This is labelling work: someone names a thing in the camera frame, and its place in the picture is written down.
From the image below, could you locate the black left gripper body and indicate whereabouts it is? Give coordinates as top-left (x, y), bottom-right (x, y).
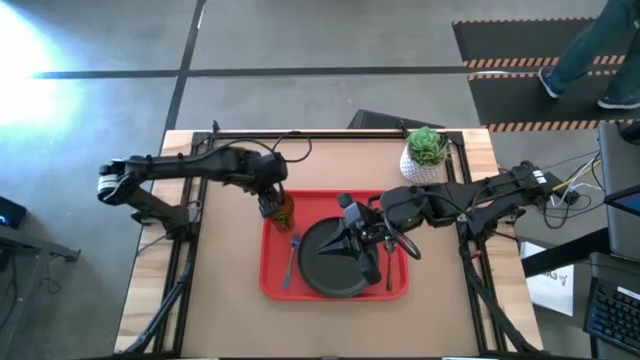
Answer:
top-left (258, 185), bottom-right (287, 220)

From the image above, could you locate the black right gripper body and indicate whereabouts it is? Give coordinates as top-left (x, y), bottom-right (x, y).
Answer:
top-left (359, 209), bottom-right (394, 251)

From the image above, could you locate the dark metal spoon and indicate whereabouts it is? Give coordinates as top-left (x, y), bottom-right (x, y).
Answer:
top-left (383, 239), bottom-right (396, 292)

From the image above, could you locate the green faceted plastic cup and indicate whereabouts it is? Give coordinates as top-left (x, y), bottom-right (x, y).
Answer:
top-left (269, 192), bottom-right (296, 234)

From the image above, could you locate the black round plate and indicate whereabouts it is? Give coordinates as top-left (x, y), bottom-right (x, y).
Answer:
top-left (297, 216), bottom-right (381, 300)

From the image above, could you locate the iridescent blue metal fork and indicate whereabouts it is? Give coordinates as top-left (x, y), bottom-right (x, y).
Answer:
top-left (282, 232), bottom-right (301, 290)

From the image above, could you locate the red plastic tray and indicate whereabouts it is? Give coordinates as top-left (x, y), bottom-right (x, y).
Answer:
top-left (258, 188), bottom-right (410, 302)

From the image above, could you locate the succulent in white patterned pot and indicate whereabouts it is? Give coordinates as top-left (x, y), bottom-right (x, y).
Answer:
top-left (398, 126), bottom-right (450, 185)

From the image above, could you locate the black angled panel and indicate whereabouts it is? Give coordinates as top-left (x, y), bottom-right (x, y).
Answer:
top-left (347, 108), bottom-right (445, 131)

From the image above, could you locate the white paper bag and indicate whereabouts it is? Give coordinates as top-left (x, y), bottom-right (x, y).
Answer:
top-left (519, 241), bottom-right (576, 318)

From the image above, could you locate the black desk bar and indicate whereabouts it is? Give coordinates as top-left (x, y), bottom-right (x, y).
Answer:
top-left (522, 227), bottom-right (612, 279)

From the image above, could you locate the black hazard-striped floor mat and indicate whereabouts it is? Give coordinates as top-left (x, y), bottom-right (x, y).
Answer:
top-left (467, 69), bottom-right (640, 133)
top-left (452, 17), bottom-right (640, 70)

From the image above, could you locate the black computer keyboard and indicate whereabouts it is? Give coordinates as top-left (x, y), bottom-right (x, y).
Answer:
top-left (582, 277), bottom-right (640, 357)

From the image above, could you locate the grey metal stand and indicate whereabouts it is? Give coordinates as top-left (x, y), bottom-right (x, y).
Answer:
top-left (0, 224), bottom-right (82, 360)

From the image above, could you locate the grey equipment case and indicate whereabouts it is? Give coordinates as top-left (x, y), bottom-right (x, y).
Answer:
top-left (597, 122), bottom-right (640, 264)

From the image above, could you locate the tablet with blue screen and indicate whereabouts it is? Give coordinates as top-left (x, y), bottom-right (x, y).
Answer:
top-left (603, 184), bottom-right (640, 217)

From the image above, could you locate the black electronic device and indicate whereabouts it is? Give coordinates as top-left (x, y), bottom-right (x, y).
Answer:
top-left (0, 195), bottom-right (28, 230)

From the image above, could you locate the person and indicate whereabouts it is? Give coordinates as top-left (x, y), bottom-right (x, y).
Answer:
top-left (537, 0), bottom-right (640, 110)

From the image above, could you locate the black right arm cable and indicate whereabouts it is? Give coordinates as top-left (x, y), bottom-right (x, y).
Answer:
top-left (382, 219), bottom-right (422, 261)

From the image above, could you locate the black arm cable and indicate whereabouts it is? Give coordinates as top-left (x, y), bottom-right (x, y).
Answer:
top-left (382, 219), bottom-right (422, 261)
top-left (212, 130), bottom-right (314, 164)

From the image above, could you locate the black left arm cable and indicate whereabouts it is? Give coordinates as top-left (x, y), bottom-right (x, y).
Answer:
top-left (212, 130), bottom-right (314, 164)

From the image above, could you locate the loose cable bundle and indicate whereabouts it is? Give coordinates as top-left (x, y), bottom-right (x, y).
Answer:
top-left (542, 152), bottom-right (609, 230)

